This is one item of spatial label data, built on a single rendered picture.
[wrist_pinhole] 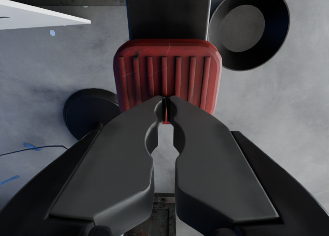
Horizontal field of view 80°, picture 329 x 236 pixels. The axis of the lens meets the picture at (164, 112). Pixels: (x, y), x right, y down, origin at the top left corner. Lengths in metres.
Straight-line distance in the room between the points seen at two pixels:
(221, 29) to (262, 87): 0.34
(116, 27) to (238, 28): 0.49
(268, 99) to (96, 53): 0.83
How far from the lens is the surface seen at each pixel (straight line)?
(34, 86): 1.15
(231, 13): 0.90
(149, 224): 1.43
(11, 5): 0.56
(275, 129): 1.21
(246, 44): 0.94
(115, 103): 0.99
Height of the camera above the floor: 0.86
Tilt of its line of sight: 58 degrees down
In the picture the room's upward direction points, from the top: 177 degrees counter-clockwise
